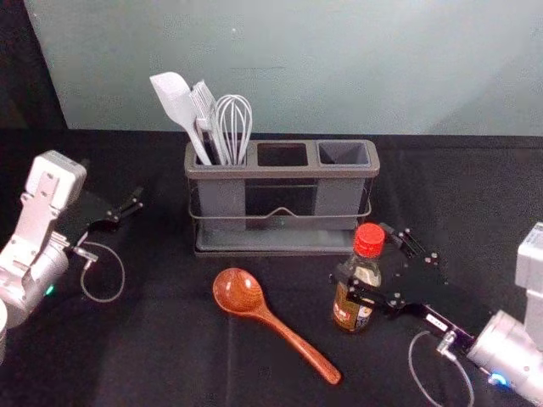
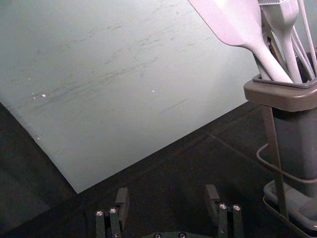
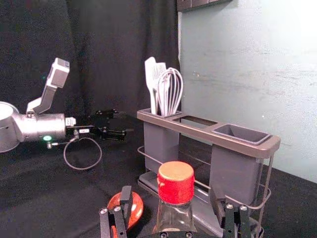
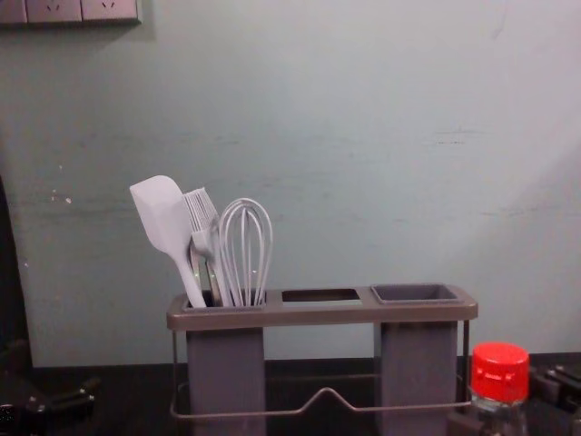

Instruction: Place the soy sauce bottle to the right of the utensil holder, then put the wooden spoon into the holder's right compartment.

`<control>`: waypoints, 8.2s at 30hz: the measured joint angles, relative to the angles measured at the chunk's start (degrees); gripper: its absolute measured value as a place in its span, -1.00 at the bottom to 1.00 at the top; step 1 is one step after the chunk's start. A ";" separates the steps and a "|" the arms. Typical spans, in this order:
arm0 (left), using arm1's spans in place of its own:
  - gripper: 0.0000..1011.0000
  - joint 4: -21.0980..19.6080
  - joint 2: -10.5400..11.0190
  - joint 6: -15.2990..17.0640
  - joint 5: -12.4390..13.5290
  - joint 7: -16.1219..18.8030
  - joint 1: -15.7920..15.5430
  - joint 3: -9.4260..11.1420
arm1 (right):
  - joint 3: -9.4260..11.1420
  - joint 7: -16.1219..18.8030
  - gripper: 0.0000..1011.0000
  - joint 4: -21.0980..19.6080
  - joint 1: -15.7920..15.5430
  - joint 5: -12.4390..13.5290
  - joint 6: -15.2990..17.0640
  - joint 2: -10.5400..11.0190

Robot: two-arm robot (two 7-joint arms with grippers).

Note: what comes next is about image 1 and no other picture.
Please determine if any pale grey silicone spatula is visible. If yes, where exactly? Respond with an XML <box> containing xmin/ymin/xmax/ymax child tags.
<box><xmin>148</xmin><ymin>71</ymin><xmax>213</xmax><ymax>166</ymax></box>

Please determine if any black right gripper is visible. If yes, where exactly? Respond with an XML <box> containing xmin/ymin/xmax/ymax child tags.
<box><xmin>329</xmin><ymin>222</ymin><xmax>495</xmax><ymax>347</ymax></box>

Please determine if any pale grey whisk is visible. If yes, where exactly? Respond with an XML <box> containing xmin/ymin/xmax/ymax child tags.
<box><xmin>214</xmin><ymin>93</ymin><xmax>254</xmax><ymax>166</ymax></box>

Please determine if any black backdrop curtain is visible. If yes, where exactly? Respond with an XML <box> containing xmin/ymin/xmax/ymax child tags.
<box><xmin>0</xmin><ymin>0</ymin><xmax>70</xmax><ymax>131</ymax></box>

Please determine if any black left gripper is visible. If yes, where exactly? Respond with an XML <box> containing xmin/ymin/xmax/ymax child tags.
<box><xmin>58</xmin><ymin>186</ymin><xmax>145</xmax><ymax>250</ymax></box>

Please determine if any thin grey gripper cable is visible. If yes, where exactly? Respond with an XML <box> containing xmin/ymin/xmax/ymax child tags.
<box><xmin>70</xmin><ymin>241</ymin><xmax>126</xmax><ymax>304</ymax></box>
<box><xmin>408</xmin><ymin>330</ymin><xmax>477</xmax><ymax>407</ymax></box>

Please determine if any thin grey right gripper cable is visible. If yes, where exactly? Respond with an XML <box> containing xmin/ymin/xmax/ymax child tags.
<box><xmin>408</xmin><ymin>330</ymin><xmax>477</xmax><ymax>407</ymax></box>

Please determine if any grey utensil holder wire frame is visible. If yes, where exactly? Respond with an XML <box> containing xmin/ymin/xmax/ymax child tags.
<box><xmin>183</xmin><ymin>138</ymin><xmax>381</xmax><ymax>258</ymax></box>

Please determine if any black table cloth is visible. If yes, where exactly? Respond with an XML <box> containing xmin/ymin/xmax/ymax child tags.
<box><xmin>0</xmin><ymin>126</ymin><xmax>543</xmax><ymax>407</ymax></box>

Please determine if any brown wooden spoon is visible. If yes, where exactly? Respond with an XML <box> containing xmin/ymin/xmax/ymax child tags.
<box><xmin>211</xmin><ymin>266</ymin><xmax>343</xmax><ymax>386</ymax></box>

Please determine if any thin grey left gripper cable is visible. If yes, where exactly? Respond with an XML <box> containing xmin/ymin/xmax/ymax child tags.
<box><xmin>70</xmin><ymin>241</ymin><xmax>126</xmax><ymax>304</ymax></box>

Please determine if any dark sauce bottle red cap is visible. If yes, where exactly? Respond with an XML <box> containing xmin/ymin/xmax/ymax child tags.
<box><xmin>332</xmin><ymin>222</ymin><xmax>387</xmax><ymax>335</ymax></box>

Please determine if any pale grey silicone brush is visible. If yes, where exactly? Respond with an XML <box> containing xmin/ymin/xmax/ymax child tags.
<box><xmin>188</xmin><ymin>80</ymin><xmax>228</xmax><ymax>165</ymax></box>

